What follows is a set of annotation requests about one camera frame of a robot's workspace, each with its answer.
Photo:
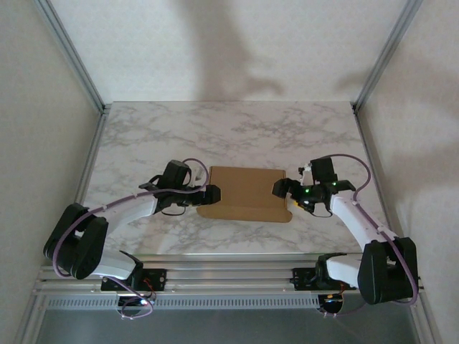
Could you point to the brown cardboard paper box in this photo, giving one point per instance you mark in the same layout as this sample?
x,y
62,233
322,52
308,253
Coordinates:
x,y
247,193

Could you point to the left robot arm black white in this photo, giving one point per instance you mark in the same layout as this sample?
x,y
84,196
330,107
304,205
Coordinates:
x,y
79,243

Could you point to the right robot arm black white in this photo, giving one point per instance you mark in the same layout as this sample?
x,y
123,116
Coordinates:
x,y
383,272

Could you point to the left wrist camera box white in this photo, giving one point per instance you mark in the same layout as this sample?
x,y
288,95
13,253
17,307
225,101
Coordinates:
x,y
196,176

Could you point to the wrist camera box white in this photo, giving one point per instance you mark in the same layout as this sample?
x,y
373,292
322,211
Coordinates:
x,y
306,173
196,176

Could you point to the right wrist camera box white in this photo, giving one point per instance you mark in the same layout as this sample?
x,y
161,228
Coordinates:
x,y
306,173

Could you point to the aluminium side rail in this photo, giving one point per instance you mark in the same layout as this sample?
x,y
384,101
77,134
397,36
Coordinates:
x,y
87,161
367,143

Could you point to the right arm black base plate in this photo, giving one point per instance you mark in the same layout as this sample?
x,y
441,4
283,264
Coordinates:
x,y
303,279

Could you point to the aluminium mounting rail frame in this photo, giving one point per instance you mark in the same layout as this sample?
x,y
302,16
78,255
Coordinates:
x,y
229,276

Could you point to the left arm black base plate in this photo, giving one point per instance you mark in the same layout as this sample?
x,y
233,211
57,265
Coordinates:
x,y
157,279

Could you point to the aluminium corner post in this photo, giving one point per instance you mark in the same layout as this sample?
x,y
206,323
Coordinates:
x,y
387,53
71,53

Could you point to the aluminium frame leg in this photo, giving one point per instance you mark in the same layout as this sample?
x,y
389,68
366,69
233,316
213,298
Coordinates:
x,y
428,329
28,322

